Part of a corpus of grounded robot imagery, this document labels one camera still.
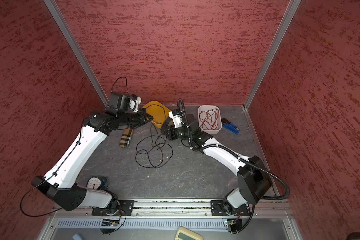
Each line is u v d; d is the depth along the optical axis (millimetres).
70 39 818
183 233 658
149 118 682
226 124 1061
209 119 1128
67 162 410
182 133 669
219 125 1089
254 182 428
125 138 969
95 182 785
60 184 385
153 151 949
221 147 524
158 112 727
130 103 569
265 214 752
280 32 799
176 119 703
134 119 584
